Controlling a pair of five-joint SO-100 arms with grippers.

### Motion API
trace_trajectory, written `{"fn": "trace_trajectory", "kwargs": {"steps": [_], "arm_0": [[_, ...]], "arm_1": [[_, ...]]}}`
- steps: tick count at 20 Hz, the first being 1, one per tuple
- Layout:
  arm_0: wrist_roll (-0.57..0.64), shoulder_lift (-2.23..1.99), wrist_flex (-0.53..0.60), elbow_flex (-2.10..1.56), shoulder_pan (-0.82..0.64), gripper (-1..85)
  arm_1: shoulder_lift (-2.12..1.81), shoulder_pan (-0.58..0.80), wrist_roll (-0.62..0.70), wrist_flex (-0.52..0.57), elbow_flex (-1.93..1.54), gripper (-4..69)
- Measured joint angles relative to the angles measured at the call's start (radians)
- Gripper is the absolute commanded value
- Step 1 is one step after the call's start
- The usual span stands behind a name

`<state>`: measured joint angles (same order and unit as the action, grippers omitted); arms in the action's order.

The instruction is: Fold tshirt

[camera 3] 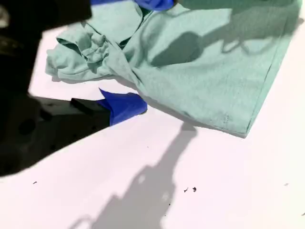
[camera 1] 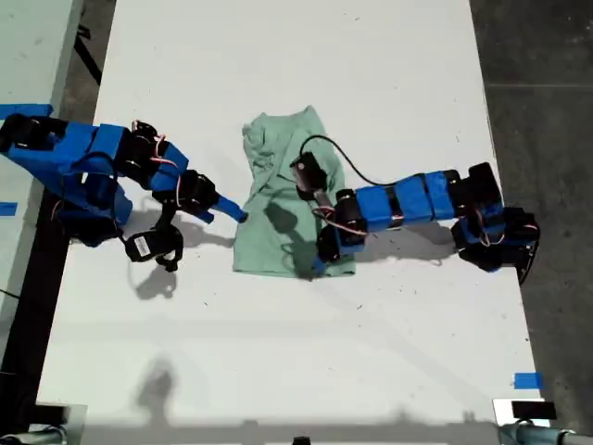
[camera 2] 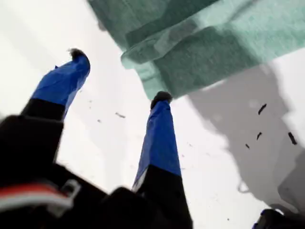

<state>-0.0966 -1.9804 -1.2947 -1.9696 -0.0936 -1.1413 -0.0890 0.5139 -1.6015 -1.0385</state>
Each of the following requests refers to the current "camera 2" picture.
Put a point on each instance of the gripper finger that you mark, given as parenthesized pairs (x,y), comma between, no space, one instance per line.
(62,81)
(162,143)

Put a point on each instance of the pale green T-shirt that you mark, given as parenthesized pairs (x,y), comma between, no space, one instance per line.
(214,47)

